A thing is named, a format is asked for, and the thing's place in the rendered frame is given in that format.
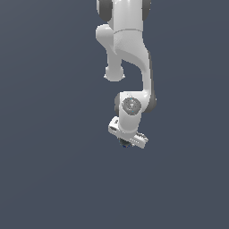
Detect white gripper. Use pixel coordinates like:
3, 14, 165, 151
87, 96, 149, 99
107, 116, 149, 149

